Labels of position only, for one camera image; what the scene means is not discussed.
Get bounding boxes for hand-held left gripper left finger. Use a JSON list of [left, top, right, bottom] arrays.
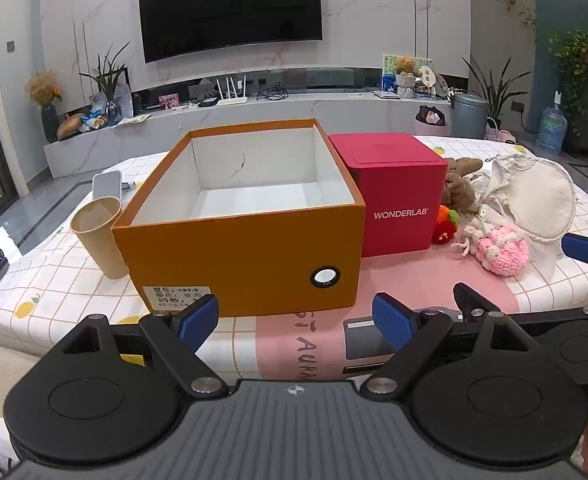
[[56, 294, 229, 396]]

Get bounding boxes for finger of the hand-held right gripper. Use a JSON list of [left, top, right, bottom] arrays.
[[561, 233, 588, 264], [453, 283, 588, 329]]

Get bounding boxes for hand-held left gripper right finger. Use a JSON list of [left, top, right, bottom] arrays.
[[366, 294, 530, 396]]

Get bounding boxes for orange cardboard box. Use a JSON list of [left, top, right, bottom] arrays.
[[111, 119, 365, 318]]

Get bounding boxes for brown plush toy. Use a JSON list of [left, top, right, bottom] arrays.
[[441, 157, 485, 213]]

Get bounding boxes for pink white crochet toy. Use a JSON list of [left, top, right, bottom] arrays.
[[451, 210, 531, 277]]

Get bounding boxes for cream round fleece pad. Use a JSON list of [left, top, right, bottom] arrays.
[[505, 162, 578, 242]]

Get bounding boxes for orange red crochet fruit toy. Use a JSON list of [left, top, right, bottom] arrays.
[[433, 204, 461, 246]]

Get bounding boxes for brown paper cup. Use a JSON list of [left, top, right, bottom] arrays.
[[70, 196, 130, 281]]

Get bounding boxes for large blue water bottle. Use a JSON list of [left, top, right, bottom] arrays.
[[537, 105, 569, 155]]

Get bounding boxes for red cube box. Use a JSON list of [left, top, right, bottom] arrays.
[[328, 132, 449, 258]]

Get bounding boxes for pink basket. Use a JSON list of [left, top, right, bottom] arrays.
[[484, 117, 518, 144]]

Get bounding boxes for pink and grid printed tablecloth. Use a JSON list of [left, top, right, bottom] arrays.
[[0, 135, 588, 413]]

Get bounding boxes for white rectangular device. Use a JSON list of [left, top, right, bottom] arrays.
[[92, 170, 123, 211]]

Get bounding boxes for long-leaf floor plant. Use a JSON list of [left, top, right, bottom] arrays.
[[461, 55, 531, 132]]

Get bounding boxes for grey round trash can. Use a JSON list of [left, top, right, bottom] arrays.
[[451, 91, 490, 139]]

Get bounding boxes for pink bin with black bag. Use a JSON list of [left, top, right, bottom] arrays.
[[414, 105, 448, 137]]

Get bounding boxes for leafy green cabinet plant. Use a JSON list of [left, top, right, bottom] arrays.
[[548, 30, 588, 136]]

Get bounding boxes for white marble tv console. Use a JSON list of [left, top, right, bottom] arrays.
[[44, 91, 456, 179]]

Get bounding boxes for white router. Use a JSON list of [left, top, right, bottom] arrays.
[[216, 76, 249, 106]]

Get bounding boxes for blue snack packets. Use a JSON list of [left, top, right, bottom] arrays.
[[81, 109, 110, 134]]

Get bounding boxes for green plant in glass vase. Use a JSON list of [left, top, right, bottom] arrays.
[[78, 42, 132, 124]]

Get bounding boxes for brown bread-shaped object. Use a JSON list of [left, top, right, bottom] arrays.
[[56, 112, 87, 141]]

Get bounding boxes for green picture board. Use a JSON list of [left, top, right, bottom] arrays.
[[381, 54, 435, 96]]

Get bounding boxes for brown teddy bear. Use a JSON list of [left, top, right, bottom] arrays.
[[393, 56, 417, 99]]

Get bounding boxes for dark vase with dried flowers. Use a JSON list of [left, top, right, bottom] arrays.
[[25, 70, 63, 144]]

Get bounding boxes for black cable bundle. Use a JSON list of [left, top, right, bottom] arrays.
[[256, 82, 290, 101]]

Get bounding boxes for black wall television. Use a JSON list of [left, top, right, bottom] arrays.
[[138, 0, 323, 64]]

